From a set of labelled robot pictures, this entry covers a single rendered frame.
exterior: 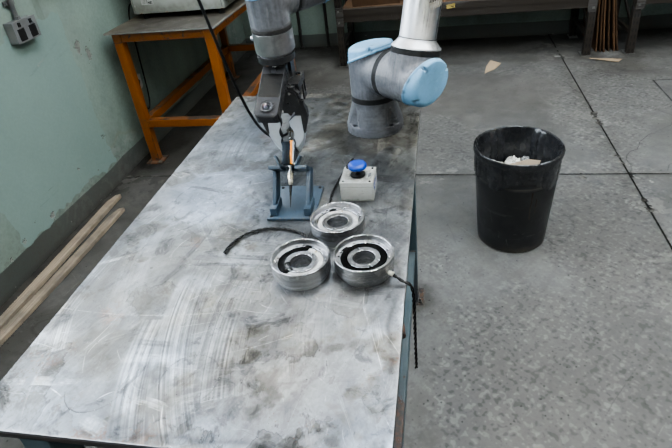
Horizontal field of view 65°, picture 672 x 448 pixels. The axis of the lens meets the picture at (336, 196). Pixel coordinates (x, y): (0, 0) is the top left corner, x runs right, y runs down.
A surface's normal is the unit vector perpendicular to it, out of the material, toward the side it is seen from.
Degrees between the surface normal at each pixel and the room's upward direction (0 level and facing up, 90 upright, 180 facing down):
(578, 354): 0
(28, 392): 0
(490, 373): 0
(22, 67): 90
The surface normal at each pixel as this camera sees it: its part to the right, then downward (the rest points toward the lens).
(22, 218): 0.98, 0.00
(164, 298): -0.11, -0.84
